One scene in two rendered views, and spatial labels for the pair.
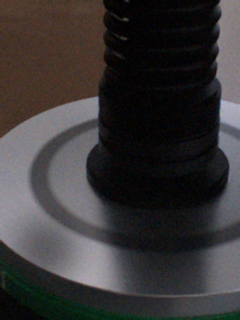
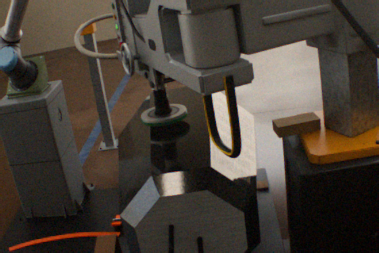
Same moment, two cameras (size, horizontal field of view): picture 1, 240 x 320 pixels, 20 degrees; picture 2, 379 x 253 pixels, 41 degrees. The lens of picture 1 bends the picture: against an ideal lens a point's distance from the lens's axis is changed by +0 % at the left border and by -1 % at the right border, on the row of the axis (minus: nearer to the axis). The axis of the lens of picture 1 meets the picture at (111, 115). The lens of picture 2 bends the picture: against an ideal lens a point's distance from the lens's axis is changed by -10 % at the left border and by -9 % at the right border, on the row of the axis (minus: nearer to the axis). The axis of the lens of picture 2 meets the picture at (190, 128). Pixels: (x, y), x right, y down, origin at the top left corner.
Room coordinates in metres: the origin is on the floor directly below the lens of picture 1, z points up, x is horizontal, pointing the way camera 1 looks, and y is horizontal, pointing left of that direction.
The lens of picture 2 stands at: (0.59, 2.38, 1.70)
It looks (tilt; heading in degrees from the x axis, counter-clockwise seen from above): 21 degrees down; 261
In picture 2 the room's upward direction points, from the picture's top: 9 degrees counter-clockwise
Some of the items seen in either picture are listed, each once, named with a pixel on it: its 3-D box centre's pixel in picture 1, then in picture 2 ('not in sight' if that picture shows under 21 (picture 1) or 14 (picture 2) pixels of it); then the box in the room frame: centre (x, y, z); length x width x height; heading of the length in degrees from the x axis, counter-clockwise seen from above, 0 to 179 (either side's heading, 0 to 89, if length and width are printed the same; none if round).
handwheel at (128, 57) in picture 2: not in sight; (135, 57); (0.43, 0.11, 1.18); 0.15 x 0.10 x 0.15; 101
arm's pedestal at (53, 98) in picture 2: not in sight; (42, 150); (1.11, -1.07, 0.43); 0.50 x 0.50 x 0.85; 75
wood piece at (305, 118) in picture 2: not in sight; (296, 124); (-0.18, 0.33, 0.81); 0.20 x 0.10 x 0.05; 175
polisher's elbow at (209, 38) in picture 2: not in sight; (209, 33); (0.21, 0.62, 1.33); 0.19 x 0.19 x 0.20
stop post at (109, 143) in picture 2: not in sight; (98, 85); (0.62, -1.97, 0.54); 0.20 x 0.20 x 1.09; 77
